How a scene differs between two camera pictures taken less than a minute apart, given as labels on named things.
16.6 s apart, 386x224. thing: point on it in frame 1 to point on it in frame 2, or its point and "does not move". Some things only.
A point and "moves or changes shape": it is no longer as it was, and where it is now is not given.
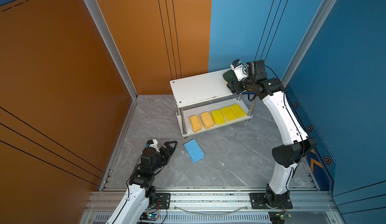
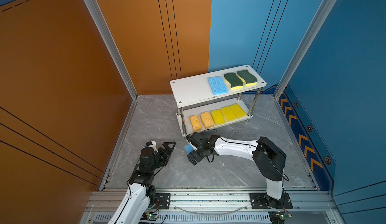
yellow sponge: (217, 117) does not move
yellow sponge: (238, 112) does not move
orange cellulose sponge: (196, 125) does not move
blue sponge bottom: (194, 150) moves or changes shape
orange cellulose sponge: (207, 120) does not move
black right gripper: (234, 87) to (194, 157)
